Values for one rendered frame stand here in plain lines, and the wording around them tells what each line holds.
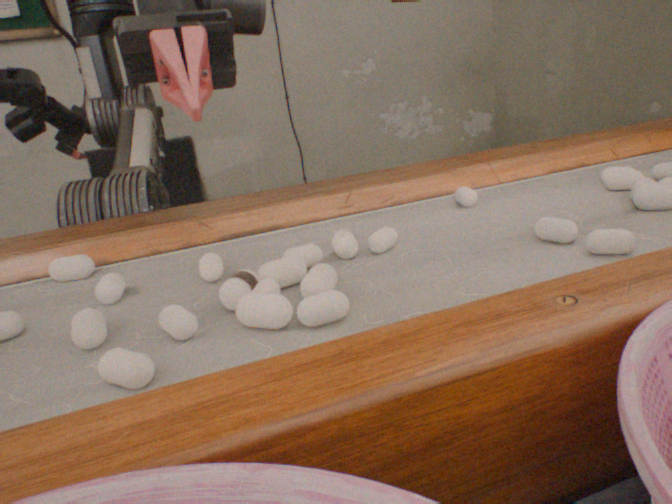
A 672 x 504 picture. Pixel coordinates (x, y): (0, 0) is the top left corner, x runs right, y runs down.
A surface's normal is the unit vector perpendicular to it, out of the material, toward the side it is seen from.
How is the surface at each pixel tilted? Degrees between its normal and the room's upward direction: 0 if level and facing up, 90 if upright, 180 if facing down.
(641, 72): 90
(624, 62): 90
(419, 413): 90
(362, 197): 45
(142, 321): 0
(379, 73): 90
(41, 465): 0
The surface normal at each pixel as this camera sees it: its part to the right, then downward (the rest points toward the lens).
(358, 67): 0.34, 0.25
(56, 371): -0.12, -0.94
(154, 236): 0.15, -0.49
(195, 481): -0.11, 0.06
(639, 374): 0.76, -0.17
